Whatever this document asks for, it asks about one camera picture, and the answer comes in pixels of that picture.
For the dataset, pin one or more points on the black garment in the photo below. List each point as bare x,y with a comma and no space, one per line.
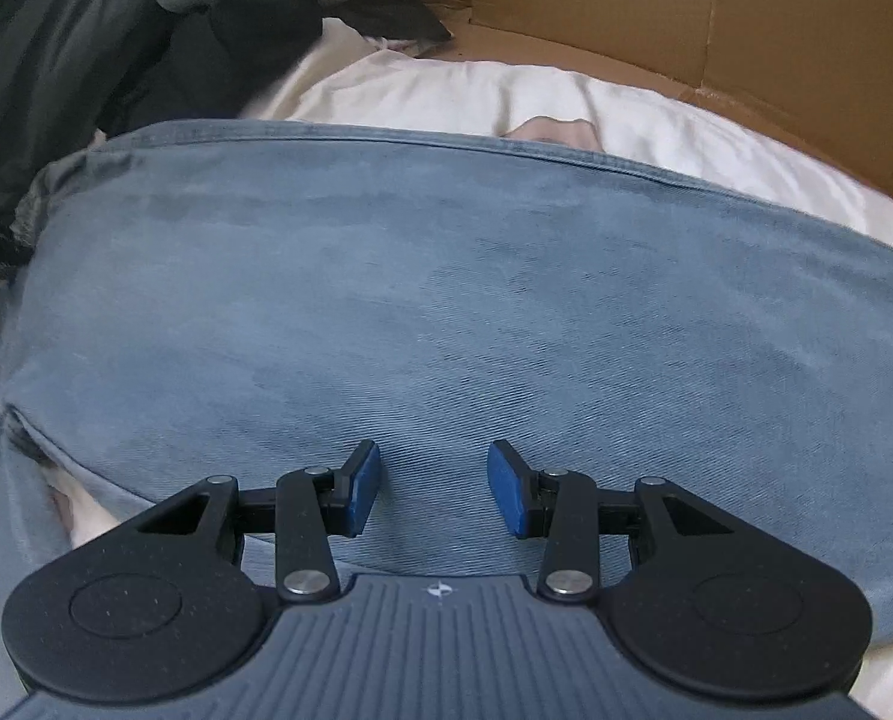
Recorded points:
251,45

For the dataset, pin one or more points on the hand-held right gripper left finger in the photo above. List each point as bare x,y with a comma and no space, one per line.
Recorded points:
364,486

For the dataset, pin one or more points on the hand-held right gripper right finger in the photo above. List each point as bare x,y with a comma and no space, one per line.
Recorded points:
508,489

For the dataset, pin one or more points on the light blue denim jeans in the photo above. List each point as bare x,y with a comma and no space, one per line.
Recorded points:
431,300

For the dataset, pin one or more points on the cream bear print bed sheet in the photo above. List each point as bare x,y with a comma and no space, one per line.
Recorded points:
454,97

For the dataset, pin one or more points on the flat brown cardboard sheet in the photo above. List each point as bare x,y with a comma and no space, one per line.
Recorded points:
679,7

